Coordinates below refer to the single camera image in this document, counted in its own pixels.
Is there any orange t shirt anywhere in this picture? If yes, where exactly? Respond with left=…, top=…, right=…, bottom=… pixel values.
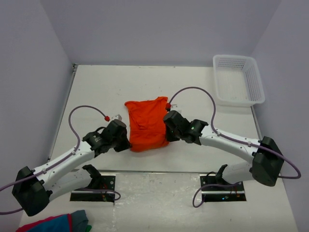
left=125, top=97, right=169, bottom=152

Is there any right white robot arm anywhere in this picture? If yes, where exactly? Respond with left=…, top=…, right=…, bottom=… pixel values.
left=163, top=111, right=284, bottom=187

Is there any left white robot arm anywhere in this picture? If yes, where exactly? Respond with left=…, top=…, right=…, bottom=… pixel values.
left=12, top=119, right=131, bottom=217

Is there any white plastic basket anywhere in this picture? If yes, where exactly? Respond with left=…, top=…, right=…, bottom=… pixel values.
left=213, top=55, right=265, bottom=107

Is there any grey folded t shirt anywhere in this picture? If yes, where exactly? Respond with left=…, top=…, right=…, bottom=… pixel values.
left=70, top=210, right=88, bottom=232

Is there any green folded t shirt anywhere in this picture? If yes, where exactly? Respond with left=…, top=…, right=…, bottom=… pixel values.
left=85, top=225, right=92, bottom=232

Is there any teal folded t shirt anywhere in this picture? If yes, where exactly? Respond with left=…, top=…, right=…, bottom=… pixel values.
left=26, top=214, right=73, bottom=232

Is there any pink folded t shirt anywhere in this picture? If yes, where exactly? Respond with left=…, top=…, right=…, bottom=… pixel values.
left=15, top=213, right=73, bottom=232

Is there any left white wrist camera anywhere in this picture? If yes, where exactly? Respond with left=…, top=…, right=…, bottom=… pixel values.
left=111, top=114, right=122, bottom=121

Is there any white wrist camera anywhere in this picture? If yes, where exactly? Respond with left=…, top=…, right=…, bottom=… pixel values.
left=111, top=114, right=122, bottom=121
left=170, top=104, right=180, bottom=111

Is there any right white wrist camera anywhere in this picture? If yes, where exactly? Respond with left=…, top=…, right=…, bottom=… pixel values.
left=170, top=104, right=180, bottom=111

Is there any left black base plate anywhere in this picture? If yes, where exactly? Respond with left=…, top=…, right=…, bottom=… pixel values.
left=70, top=174, right=119, bottom=203

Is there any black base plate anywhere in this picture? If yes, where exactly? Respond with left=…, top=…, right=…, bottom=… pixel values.
left=70, top=174, right=119, bottom=203
left=200, top=172, right=247, bottom=203

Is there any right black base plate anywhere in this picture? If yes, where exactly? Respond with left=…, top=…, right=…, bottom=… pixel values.
left=200, top=172, right=247, bottom=203

